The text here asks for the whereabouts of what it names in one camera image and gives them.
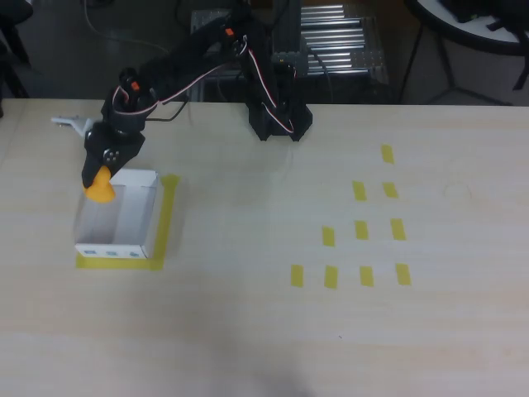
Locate orange smiley toy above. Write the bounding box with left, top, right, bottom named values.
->
left=83, top=166, right=117, bottom=204

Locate red white base wire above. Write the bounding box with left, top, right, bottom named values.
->
left=246, top=39, right=298, bottom=136

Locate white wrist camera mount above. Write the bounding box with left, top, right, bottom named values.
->
left=50, top=115, right=100, bottom=140

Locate black chair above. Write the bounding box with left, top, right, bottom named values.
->
left=0, top=0, right=34, bottom=75

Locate aluminium frame rack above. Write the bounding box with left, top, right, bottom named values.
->
left=186, top=3, right=390, bottom=103

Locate black camera cable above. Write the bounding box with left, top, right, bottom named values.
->
left=145, top=101, right=188, bottom=124

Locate black table leg frame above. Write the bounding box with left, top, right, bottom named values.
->
left=398, top=16, right=513, bottom=107

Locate white cardboard box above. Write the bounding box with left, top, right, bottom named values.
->
left=73, top=168, right=161, bottom=261

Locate round white table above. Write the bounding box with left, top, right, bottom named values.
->
left=407, top=0, right=529, bottom=55

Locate black bag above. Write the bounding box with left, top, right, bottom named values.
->
left=448, top=0, right=529, bottom=32

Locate white floor cable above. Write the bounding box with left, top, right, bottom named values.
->
left=83, top=0, right=169, bottom=53

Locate yellow tape corner outline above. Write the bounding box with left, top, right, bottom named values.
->
left=75, top=174, right=182, bottom=273

